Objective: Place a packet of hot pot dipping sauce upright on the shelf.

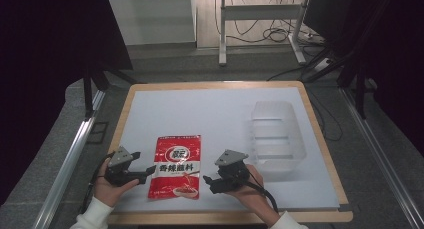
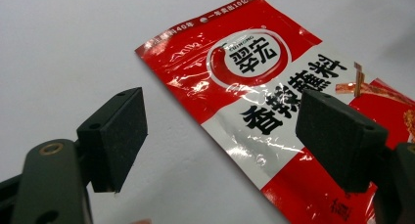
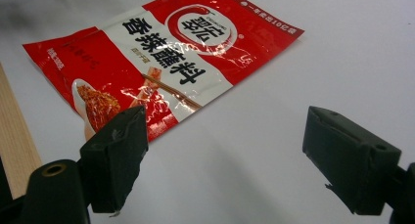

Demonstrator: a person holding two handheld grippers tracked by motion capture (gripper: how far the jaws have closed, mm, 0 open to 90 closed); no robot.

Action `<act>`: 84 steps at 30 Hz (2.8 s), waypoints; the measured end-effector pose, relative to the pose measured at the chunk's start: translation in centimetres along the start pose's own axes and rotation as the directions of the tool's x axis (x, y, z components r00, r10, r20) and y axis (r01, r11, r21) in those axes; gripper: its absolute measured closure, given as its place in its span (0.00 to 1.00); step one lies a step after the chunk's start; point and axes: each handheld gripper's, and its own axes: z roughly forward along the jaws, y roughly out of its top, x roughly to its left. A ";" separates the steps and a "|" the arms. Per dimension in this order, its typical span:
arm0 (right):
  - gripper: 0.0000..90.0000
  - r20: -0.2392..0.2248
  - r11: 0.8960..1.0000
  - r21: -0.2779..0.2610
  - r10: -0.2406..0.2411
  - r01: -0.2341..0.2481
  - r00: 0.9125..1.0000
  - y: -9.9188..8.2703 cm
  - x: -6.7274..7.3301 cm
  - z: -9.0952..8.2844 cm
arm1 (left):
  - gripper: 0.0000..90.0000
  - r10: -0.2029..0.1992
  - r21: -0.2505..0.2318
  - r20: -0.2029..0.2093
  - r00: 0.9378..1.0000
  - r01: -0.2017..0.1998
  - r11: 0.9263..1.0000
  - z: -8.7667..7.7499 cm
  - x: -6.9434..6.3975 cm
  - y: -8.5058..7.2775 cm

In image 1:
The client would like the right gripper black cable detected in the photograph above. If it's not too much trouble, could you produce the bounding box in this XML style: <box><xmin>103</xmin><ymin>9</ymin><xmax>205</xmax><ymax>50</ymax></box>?
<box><xmin>244</xmin><ymin>170</ymin><xmax>280</xmax><ymax>213</ymax></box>

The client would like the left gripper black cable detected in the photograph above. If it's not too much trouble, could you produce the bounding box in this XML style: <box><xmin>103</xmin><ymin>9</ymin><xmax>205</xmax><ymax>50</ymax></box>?
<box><xmin>79</xmin><ymin>151</ymin><xmax>116</xmax><ymax>215</ymax></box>

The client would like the red seasoning packet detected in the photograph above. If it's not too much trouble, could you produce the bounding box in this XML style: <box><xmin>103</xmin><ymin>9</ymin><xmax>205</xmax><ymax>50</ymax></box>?
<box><xmin>147</xmin><ymin>134</ymin><xmax>202</xmax><ymax>201</ymax></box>

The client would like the dark curtain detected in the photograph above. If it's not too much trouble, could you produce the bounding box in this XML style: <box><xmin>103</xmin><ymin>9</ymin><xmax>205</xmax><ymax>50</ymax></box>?
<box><xmin>303</xmin><ymin>0</ymin><xmax>424</xmax><ymax>157</ymax></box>
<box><xmin>0</xmin><ymin>0</ymin><xmax>134</xmax><ymax>207</ymax></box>

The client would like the person's white sleeve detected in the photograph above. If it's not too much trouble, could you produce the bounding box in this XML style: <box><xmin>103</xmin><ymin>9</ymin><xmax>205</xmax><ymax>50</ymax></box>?
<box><xmin>69</xmin><ymin>196</ymin><xmax>115</xmax><ymax>229</ymax></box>
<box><xmin>269</xmin><ymin>211</ymin><xmax>310</xmax><ymax>229</ymax></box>

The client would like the person's left white sleeve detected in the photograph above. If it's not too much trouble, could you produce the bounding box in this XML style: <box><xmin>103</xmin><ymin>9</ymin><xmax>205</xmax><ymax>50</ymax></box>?
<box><xmin>69</xmin><ymin>196</ymin><xmax>115</xmax><ymax>229</ymax></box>

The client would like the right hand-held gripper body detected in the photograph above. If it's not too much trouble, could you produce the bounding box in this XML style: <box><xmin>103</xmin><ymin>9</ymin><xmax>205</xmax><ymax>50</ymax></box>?
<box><xmin>213</xmin><ymin>149</ymin><xmax>252</xmax><ymax>194</ymax></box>

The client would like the person's left hand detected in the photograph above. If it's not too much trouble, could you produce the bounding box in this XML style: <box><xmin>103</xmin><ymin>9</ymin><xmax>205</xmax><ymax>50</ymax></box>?
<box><xmin>93</xmin><ymin>158</ymin><xmax>140</xmax><ymax>209</ymax></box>

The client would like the white metal stand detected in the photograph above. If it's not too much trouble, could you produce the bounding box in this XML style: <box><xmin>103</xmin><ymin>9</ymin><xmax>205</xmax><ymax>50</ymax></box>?
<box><xmin>218</xmin><ymin>0</ymin><xmax>313</xmax><ymax>67</ymax></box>

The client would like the thin black floor cable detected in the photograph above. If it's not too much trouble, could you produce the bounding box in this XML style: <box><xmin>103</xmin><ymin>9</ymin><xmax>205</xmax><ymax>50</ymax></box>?
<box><xmin>308</xmin><ymin>88</ymin><xmax>344</xmax><ymax>143</ymax></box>

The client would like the person's right hand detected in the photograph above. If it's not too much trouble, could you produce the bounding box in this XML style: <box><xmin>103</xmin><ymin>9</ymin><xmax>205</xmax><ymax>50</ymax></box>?
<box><xmin>229</xmin><ymin>164</ymin><xmax>268</xmax><ymax>212</ymax></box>

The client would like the black square floor frame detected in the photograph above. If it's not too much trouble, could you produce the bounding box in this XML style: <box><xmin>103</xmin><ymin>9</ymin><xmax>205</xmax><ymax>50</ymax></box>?
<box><xmin>87</xmin><ymin>121</ymin><xmax>110</xmax><ymax>145</ymax></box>

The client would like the aluminium floor rail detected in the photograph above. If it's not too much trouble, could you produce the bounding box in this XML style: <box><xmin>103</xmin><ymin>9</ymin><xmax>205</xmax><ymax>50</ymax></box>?
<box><xmin>338</xmin><ymin>87</ymin><xmax>424</xmax><ymax>229</ymax></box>
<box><xmin>33</xmin><ymin>90</ymin><xmax>107</xmax><ymax>229</ymax></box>

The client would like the white power strip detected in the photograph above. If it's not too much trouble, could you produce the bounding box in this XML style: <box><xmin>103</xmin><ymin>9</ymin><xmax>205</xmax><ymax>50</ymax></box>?
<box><xmin>313</xmin><ymin>57</ymin><xmax>335</xmax><ymax>73</ymax></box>

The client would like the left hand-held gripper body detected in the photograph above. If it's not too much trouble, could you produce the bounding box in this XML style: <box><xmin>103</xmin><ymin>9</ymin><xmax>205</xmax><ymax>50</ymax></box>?
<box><xmin>103</xmin><ymin>146</ymin><xmax>140</xmax><ymax>188</ymax></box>

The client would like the black stand leg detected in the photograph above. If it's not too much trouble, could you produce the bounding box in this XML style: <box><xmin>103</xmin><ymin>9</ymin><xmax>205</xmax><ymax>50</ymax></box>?
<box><xmin>336</xmin><ymin>55</ymin><xmax>378</xmax><ymax>120</ymax></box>
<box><xmin>81</xmin><ymin>67</ymin><xmax>134</xmax><ymax>119</ymax></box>

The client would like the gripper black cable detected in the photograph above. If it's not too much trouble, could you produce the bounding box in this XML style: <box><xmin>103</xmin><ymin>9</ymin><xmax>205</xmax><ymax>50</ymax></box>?
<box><xmin>79</xmin><ymin>151</ymin><xmax>116</xmax><ymax>215</ymax></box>
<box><xmin>244</xmin><ymin>170</ymin><xmax>280</xmax><ymax>213</ymax></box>

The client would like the person's right white sleeve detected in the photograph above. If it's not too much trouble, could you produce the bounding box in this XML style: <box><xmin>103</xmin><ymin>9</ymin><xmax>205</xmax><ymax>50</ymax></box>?
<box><xmin>269</xmin><ymin>211</ymin><xmax>310</xmax><ymax>229</ymax></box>

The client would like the bundle of black floor cables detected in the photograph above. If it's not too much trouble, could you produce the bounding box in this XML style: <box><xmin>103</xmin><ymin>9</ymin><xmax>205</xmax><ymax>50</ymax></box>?
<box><xmin>213</xmin><ymin>0</ymin><xmax>322</xmax><ymax>45</ymax></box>

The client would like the white cabinet panel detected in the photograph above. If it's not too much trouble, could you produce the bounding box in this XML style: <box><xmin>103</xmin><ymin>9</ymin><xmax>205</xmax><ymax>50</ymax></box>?
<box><xmin>108</xmin><ymin>0</ymin><xmax>198</xmax><ymax>47</ymax></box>

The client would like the clear plastic container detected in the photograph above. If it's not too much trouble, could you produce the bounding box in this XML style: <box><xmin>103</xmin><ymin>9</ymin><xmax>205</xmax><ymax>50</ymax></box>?
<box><xmin>248</xmin><ymin>100</ymin><xmax>308</xmax><ymax>174</ymax></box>

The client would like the white table mat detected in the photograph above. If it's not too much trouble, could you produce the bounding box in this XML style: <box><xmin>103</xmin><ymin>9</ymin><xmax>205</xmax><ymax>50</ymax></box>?
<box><xmin>113</xmin><ymin>86</ymin><xmax>341</xmax><ymax>213</ymax></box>

